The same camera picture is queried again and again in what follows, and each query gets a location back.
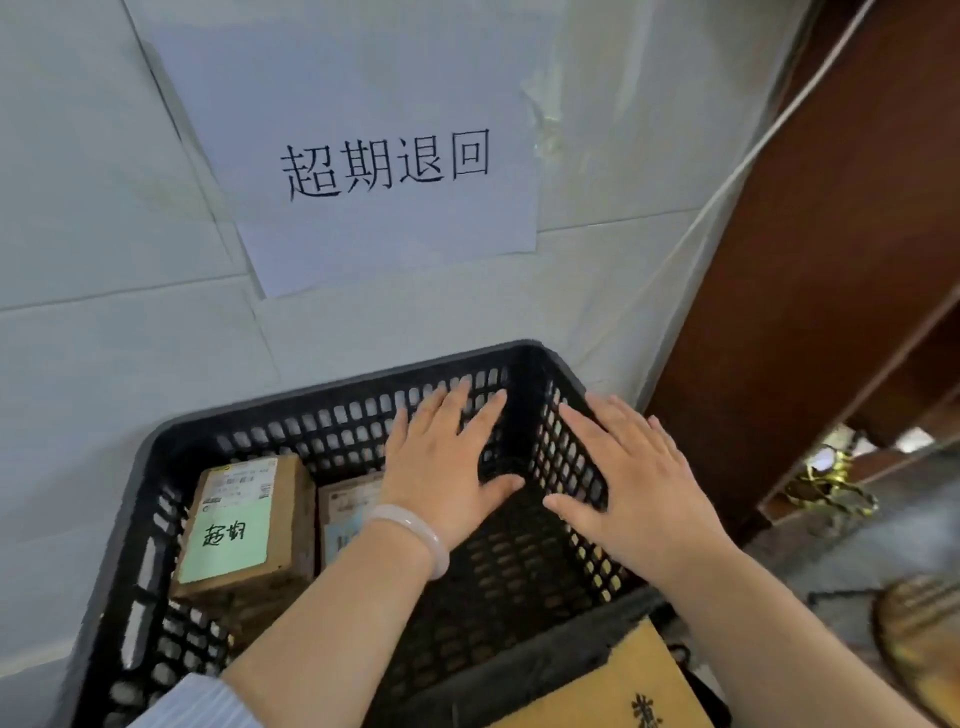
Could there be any person's left hand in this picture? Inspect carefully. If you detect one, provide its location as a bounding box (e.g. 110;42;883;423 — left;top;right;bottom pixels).
380;376;526;554

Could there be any gold foil ornament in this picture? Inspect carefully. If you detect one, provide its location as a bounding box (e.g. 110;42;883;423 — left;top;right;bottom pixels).
783;438;880;520

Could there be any light blue striped sleeve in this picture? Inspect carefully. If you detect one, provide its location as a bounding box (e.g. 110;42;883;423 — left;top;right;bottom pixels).
146;672;264;728

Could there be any person's right hand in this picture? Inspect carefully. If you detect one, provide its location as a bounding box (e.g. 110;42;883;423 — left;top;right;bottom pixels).
539;391;742;603

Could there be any box with green note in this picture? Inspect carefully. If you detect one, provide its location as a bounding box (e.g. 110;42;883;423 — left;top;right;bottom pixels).
170;452;318;646

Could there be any white cable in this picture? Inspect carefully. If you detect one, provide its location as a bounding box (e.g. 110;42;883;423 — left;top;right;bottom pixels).
584;0;880;410

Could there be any white paper sign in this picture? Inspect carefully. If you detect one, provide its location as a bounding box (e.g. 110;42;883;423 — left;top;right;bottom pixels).
122;0;564;301

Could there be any black plastic crate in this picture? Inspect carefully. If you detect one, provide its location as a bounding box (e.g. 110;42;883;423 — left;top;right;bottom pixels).
56;338;676;728

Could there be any person's right forearm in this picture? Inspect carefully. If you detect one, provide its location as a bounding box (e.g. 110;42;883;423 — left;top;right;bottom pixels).
663;547;935;728

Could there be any brown wooden cabinet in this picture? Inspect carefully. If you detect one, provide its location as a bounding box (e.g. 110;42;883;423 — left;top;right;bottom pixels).
643;0;960;545

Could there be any box with blue note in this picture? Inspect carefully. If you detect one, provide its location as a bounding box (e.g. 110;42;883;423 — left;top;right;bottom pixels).
317;470;388;573

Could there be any white jade bracelet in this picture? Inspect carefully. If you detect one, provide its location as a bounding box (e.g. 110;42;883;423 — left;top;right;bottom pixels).
362;503;451;583

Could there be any cardboard box black print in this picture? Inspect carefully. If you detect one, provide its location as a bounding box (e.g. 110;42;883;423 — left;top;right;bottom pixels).
485;617;695;728

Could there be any person's left forearm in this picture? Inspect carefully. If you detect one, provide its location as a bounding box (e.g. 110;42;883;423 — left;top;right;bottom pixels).
221;524;436;728

